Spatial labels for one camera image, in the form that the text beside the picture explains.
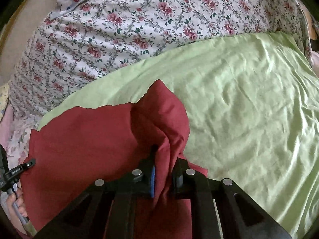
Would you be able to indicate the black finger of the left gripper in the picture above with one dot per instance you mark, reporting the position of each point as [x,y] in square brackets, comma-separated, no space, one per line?
[29,164]

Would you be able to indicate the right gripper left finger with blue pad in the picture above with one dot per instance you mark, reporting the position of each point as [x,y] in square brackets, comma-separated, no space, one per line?
[147,166]

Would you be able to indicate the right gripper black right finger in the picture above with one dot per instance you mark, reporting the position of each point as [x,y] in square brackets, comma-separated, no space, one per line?
[179,180]

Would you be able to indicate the red quilted puffer coat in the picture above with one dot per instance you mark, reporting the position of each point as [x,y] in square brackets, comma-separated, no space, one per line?
[83,145]

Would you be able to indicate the person's left hand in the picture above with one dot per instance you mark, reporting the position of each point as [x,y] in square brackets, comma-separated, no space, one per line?
[16,206]

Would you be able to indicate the pastel floral pillow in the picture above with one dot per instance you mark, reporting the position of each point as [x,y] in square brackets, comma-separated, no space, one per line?
[18,144]

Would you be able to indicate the pink pillow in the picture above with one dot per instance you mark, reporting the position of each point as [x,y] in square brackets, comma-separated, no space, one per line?
[6,123]

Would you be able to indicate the yellow floral pillow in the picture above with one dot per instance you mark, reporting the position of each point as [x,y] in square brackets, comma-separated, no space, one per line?
[4,97]

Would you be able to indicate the light green bed sheet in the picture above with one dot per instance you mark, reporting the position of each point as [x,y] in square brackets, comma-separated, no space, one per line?
[252,104]

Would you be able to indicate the red floral white quilt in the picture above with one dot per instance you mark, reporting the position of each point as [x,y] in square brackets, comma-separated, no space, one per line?
[101,36]

